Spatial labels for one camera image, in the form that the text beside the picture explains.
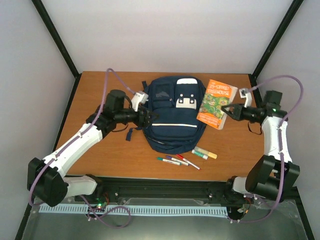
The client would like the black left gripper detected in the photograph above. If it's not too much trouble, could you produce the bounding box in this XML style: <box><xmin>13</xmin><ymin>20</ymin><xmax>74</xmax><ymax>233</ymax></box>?
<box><xmin>116</xmin><ymin>105</ymin><xmax>161</xmax><ymax>128</ymax></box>

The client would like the orange treehouse book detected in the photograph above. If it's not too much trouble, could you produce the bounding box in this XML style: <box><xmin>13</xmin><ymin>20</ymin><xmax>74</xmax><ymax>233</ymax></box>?
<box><xmin>196</xmin><ymin>79</ymin><xmax>238</xmax><ymax>130</ymax></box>

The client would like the navy blue student backpack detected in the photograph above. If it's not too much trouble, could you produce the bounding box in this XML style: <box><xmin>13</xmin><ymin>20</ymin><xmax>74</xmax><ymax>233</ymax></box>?
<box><xmin>136</xmin><ymin>75</ymin><xmax>206</xmax><ymax>155</ymax></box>

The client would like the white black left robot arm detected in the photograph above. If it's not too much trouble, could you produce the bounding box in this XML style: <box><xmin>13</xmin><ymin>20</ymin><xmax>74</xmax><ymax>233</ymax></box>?
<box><xmin>27</xmin><ymin>89</ymin><xmax>157</xmax><ymax>207</ymax></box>

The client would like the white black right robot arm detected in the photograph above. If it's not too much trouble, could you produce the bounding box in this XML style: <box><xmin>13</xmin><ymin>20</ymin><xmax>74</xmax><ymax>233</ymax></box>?
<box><xmin>221</xmin><ymin>88</ymin><xmax>300</xmax><ymax>202</ymax></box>

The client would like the green capped marker pen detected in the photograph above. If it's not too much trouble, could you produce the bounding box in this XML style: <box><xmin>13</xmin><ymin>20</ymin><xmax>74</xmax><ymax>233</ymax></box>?
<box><xmin>156</xmin><ymin>157</ymin><xmax>181</xmax><ymax>166</ymax></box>

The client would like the red capped marker pen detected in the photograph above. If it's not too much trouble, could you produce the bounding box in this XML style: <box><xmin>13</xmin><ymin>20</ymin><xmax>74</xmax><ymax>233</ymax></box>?
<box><xmin>176</xmin><ymin>154</ymin><xmax>201</xmax><ymax>170</ymax></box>

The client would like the yellow highlighter pen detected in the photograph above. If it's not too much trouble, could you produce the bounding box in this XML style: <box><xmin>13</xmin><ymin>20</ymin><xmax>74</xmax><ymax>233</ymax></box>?
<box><xmin>194</xmin><ymin>146</ymin><xmax>218</xmax><ymax>159</ymax></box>

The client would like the green label glue stick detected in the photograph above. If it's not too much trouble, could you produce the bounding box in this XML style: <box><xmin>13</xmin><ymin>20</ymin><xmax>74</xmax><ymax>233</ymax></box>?
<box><xmin>191</xmin><ymin>149</ymin><xmax>208</xmax><ymax>160</ymax></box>

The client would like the purple capped marker pen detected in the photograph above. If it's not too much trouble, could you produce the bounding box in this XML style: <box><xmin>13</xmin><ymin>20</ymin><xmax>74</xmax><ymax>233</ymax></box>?
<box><xmin>165</xmin><ymin>155</ymin><xmax>189</xmax><ymax>166</ymax></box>

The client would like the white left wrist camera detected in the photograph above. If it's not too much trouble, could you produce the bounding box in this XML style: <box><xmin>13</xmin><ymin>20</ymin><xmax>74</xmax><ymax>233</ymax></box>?
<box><xmin>131</xmin><ymin>91</ymin><xmax>149</xmax><ymax>112</ymax></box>

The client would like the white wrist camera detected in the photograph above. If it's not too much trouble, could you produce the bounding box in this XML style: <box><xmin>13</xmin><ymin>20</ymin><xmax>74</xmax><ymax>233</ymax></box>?
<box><xmin>239</xmin><ymin>88</ymin><xmax>253</xmax><ymax>108</ymax></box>
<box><xmin>131</xmin><ymin>91</ymin><xmax>149</xmax><ymax>112</ymax></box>

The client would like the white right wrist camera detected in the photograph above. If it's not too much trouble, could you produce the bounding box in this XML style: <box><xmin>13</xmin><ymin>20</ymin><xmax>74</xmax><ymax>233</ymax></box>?
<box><xmin>239</xmin><ymin>88</ymin><xmax>253</xmax><ymax>108</ymax></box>

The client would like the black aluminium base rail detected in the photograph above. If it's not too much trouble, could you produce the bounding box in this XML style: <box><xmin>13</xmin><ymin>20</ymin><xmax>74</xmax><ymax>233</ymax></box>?
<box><xmin>64</xmin><ymin>175</ymin><xmax>298</xmax><ymax>208</ymax></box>

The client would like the light blue slotted cable duct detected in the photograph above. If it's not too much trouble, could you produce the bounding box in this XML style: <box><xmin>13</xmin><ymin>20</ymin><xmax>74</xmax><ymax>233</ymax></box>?
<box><xmin>38</xmin><ymin>203</ymin><xmax>228</xmax><ymax>218</ymax></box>

